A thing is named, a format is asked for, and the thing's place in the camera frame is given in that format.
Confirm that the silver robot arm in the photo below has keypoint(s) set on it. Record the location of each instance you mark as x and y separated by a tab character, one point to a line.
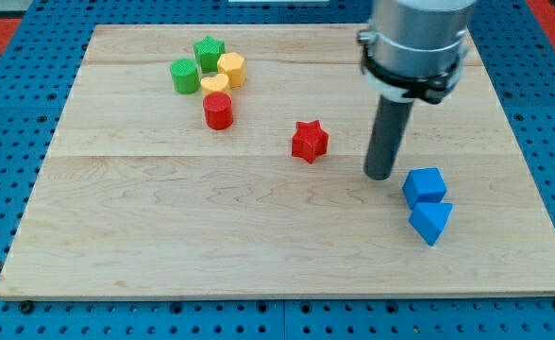
414	49

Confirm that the yellow hexagon block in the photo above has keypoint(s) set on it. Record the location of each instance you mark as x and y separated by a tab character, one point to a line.
233	65

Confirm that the blue cube block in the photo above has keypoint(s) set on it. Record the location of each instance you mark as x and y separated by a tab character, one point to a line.
424	185

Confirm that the red star block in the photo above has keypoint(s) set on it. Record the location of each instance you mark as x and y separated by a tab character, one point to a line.
309	141

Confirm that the red cylinder block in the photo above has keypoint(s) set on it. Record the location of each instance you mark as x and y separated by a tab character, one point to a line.
218	110

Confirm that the wooden board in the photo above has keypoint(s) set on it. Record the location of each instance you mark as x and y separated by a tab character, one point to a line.
138	199

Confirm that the yellow heart block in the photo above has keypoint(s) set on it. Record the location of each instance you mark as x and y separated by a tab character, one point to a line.
215	84

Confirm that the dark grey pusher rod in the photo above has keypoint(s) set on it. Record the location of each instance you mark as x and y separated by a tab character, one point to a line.
389	127

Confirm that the green cylinder block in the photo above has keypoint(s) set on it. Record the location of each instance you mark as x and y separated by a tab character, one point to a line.
184	76

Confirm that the green star block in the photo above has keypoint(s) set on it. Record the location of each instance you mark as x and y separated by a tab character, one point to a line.
207	53

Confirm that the blue triangle block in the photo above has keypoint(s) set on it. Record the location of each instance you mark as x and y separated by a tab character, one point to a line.
430	220

